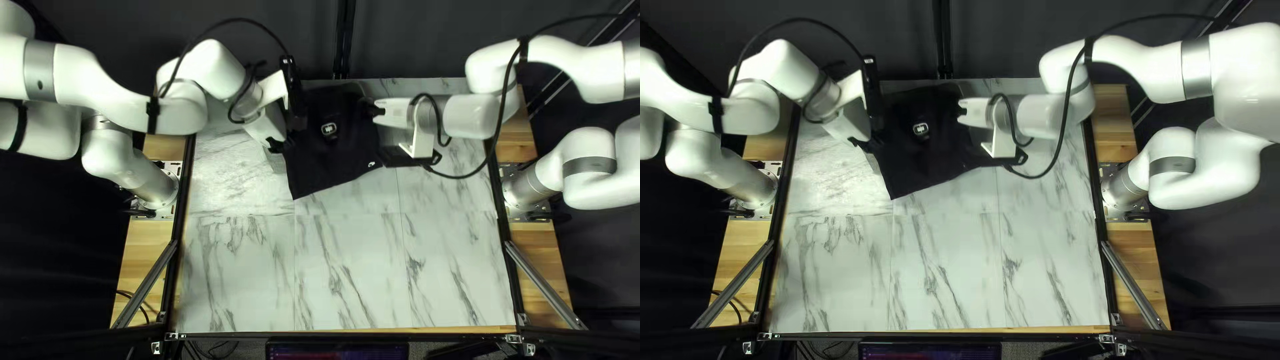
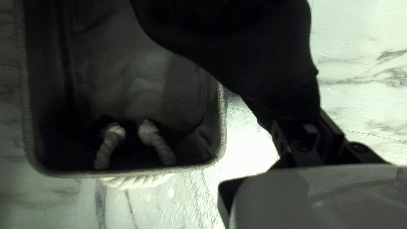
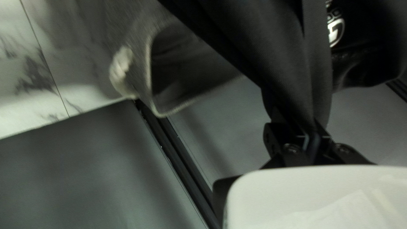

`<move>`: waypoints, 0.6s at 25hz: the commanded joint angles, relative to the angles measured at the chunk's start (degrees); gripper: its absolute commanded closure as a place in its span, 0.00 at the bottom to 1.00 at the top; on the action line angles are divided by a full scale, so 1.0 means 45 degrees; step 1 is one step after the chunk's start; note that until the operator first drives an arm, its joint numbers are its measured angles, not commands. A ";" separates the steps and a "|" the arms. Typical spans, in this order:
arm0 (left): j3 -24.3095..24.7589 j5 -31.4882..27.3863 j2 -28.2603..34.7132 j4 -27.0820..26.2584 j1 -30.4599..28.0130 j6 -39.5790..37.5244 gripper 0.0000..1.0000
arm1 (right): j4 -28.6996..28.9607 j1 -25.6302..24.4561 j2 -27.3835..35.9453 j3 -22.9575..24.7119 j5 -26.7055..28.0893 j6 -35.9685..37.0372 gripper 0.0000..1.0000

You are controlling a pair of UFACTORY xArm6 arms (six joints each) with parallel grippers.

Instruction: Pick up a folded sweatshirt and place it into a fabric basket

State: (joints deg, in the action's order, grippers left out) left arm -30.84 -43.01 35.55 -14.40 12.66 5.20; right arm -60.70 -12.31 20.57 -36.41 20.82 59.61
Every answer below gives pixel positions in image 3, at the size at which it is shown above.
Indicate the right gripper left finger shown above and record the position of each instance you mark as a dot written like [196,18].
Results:
[286,149]

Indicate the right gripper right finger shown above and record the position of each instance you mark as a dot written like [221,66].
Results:
[340,152]

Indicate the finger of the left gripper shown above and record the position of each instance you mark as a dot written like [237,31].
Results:
[286,149]

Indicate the black sweatshirt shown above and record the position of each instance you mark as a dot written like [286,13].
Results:
[279,47]

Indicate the grey fabric basket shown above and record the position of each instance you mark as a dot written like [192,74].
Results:
[178,70]

